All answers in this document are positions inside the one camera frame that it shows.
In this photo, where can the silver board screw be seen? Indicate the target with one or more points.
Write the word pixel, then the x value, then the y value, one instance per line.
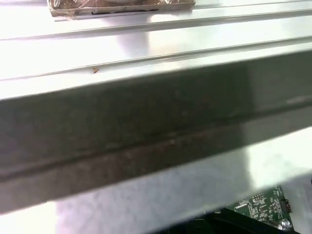
pixel 285 224

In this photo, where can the black PC case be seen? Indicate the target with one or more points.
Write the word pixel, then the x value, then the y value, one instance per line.
pixel 122 126

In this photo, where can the black board connector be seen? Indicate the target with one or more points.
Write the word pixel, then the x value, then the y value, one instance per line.
pixel 284 206

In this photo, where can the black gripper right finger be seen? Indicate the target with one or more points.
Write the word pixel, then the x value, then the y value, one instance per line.
pixel 243 226

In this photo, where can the small brown scrap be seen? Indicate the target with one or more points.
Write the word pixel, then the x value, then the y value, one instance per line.
pixel 95 70

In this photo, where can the green motherboard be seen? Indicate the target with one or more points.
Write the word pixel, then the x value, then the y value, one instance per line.
pixel 258 202

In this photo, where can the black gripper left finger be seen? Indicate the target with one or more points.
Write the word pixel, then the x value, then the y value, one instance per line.
pixel 195 226

